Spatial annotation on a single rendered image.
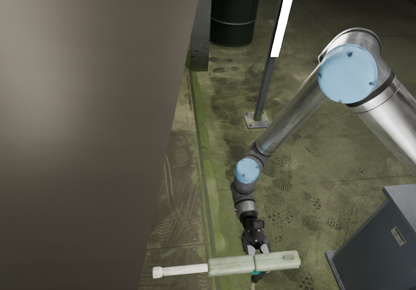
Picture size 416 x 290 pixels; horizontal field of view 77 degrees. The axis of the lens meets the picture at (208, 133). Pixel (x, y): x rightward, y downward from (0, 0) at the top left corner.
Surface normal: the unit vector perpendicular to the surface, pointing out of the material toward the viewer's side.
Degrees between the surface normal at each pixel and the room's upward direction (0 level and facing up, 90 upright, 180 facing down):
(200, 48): 90
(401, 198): 0
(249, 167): 5
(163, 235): 0
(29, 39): 90
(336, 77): 86
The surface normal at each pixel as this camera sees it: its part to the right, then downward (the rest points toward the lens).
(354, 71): -0.58, 0.50
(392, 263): -0.99, 0.05
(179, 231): 0.04, -0.71
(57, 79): 0.13, 0.69
